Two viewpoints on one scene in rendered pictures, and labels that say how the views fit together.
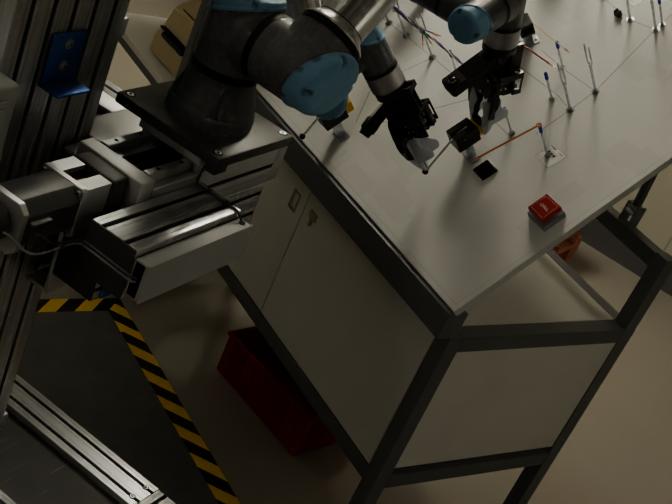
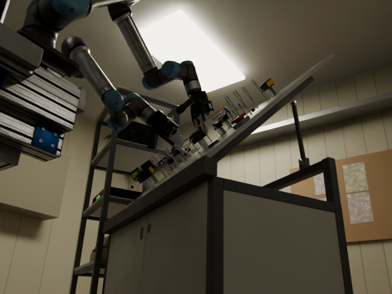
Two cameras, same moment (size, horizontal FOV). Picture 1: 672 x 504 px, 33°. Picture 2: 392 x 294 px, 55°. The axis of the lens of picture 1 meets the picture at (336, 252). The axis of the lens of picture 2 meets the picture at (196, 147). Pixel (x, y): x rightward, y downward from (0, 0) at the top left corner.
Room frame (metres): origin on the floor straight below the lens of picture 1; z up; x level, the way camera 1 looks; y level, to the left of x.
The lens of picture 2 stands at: (0.88, -0.53, 0.36)
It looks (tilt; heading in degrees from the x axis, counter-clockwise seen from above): 25 degrees up; 15
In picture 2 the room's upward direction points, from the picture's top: 2 degrees clockwise
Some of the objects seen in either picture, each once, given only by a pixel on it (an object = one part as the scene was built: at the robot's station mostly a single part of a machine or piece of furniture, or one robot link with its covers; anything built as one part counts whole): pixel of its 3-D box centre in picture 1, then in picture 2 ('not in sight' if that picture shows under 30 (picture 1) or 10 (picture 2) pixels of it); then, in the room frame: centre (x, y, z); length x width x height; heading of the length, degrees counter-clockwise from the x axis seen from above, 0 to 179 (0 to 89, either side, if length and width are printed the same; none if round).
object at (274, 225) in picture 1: (241, 188); (124, 264); (2.67, 0.30, 0.60); 0.55 x 0.02 x 0.39; 43
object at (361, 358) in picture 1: (342, 318); (171, 249); (2.27, -0.08, 0.60); 0.55 x 0.03 x 0.39; 43
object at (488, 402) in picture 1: (382, 250); (203, 264); (2.67, -0.11, 0.60); 1.17 x 0.58 x 0.40; 43
